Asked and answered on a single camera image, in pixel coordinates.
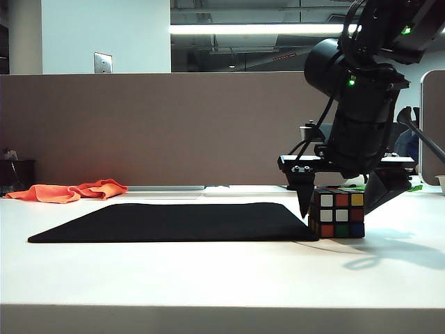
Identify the long ceiling light strip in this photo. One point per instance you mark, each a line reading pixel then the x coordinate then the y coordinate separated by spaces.
pixel 260 29

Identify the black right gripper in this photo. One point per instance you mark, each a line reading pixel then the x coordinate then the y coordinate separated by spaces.
pixel 358 146

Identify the black slanted pole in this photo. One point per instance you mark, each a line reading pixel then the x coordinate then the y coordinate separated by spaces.
pixel 427 141

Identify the metal wall switch plate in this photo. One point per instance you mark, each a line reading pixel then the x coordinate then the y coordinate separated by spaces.
pixel 103 63

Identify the multicoloured Rubik's cube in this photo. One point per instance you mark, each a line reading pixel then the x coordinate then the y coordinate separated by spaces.
pixel 335 216

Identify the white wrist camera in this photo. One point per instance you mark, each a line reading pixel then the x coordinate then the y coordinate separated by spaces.
pixel 307 132

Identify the brown divider with white rim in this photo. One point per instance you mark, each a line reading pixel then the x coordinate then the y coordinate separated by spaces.
pixel 434 121

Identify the wide brown desk divider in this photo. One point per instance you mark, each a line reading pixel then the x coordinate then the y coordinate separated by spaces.
pixel 174 128

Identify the dark box container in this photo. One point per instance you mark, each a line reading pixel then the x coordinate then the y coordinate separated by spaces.
pixel 17 175

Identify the orange cloth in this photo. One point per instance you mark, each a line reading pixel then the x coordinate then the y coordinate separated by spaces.
pixel 52 194

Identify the black mouse pad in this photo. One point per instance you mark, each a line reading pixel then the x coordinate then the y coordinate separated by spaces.
pixel 174 222

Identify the person in blue shirt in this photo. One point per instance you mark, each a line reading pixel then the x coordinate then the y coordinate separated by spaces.
pixel 412 146

